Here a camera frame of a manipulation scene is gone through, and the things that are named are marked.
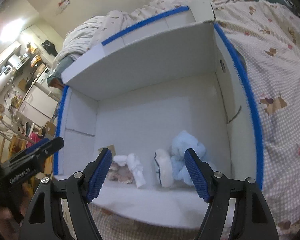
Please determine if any pink patterned cloth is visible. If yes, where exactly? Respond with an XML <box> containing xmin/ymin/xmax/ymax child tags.
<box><xmin>107</xmin><ymin>162</ymin><xmax>134</xmax><ymax>184</ymax></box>

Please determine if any white sock with dark trim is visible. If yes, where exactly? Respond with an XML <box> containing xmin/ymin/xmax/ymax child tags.
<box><xmin>154</xmin><ymin>149</ymin><xmax>174</xmax><ymax>188</ymax></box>

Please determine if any light blue fluffy sock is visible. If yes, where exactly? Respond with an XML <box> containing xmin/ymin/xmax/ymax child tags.
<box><xmin>171</xmin><ymin>131</ymin><xmax>216</xmax><ymax>186</ymax></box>

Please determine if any person's left hand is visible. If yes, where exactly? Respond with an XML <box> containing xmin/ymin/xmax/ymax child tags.
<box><xmin>0</xmin><ymin>207</ymin><xmax>20</xmax><ymax>240</ymax></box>

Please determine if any brown cardboard scrap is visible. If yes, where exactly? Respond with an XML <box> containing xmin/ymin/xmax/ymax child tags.
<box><xmin>97</xmin><ymin>144</ymin><xmax>116</xmax><ymax>156</ymax></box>

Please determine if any white kitchen cabinet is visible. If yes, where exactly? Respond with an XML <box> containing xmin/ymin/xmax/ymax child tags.
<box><xmin>17</xmin><ymin>86</ymin><xmax>58</xmax><ymax>127</ymax></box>

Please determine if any white washing machine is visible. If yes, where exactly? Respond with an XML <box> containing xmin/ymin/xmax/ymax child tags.
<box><xmin>35</xmin><ymin>67</ymin><xmax>51</xmax><ymax>90</ymax></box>

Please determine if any white box with blue tape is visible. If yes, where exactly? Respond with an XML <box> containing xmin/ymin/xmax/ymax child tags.
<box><xmin>53</xmin><ymin>0</ymin><xmax>263</xmax><ymax>229</ymax></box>

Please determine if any checkered dog print duvet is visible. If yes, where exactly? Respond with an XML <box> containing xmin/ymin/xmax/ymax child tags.
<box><xmin>56</xmin><ymin>0</ymin><xmax>300</xmax><ymax>235</ymax></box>

